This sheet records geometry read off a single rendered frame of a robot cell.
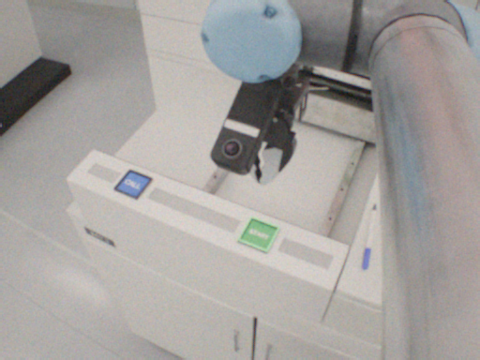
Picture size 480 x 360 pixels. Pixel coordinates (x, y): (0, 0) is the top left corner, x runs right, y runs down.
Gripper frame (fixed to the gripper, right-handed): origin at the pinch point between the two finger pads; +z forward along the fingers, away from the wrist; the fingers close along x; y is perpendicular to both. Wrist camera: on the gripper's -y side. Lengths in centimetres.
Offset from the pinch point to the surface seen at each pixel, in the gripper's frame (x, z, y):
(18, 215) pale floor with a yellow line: 135, 111, 19
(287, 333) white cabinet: -9.5, 38.6, -4.1
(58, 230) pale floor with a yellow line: 109, 111, 22
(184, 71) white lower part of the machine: 51, 32, 59
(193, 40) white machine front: 47, 19, 59
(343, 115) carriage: -3, 23, 48
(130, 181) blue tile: 26.8, 14.3, 1.1
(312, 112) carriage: 5, 23, 46
